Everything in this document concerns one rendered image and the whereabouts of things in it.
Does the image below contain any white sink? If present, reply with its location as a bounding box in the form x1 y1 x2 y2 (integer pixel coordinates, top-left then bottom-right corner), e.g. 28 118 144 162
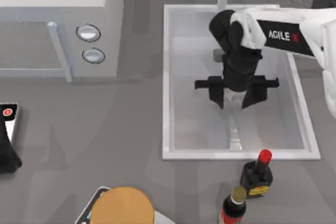
159 4 322 161

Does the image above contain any black bottle with red cap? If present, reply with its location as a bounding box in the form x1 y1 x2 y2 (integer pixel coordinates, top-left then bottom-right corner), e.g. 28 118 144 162
239 148 274 199

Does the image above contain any dark bottle with gold cap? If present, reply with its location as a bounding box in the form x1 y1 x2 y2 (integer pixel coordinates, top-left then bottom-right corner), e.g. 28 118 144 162
217 185 248 224

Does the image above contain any round microwave knob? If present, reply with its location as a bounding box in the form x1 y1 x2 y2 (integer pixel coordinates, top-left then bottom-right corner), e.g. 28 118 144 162
76 23 102 44
81 47 106 65

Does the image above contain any pale microwave oven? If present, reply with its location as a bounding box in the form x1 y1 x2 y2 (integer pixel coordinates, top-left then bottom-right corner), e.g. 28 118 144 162
0 0 124 86

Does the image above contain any white can with tan lid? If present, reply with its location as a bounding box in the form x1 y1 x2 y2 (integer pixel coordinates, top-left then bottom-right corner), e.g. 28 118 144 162
74 185 174 224

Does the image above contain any microwave oven door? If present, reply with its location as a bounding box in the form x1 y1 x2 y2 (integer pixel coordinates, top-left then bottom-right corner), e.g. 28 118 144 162
0 14 72 78

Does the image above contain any black device with red button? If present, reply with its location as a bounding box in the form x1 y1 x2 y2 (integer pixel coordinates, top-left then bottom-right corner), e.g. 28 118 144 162
0 102 23 174

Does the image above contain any pale grey camera box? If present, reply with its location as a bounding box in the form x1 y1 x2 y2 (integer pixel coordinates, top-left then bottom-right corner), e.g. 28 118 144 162
213 49 225 62

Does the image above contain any pale microwave door handle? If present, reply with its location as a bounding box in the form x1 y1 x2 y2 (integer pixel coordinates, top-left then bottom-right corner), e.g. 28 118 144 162
47 21 73 83

